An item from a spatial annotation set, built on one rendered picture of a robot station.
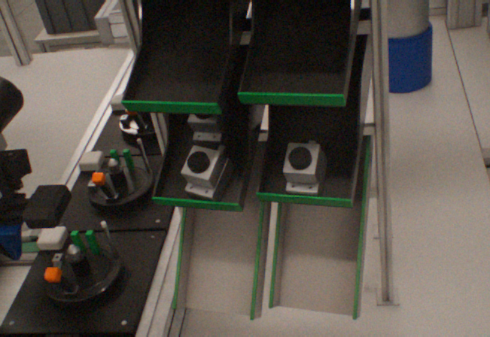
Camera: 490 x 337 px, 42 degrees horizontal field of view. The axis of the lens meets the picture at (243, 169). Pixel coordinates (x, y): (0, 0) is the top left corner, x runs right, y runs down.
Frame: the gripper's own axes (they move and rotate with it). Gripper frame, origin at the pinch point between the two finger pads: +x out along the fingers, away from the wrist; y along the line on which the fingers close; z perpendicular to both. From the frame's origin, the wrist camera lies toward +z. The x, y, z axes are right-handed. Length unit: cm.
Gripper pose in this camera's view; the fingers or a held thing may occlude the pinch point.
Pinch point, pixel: (7, 238)
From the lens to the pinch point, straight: 87.4
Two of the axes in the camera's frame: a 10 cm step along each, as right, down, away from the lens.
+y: -9.8, 0.5, 1.9
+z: 1.3, -6.1, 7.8
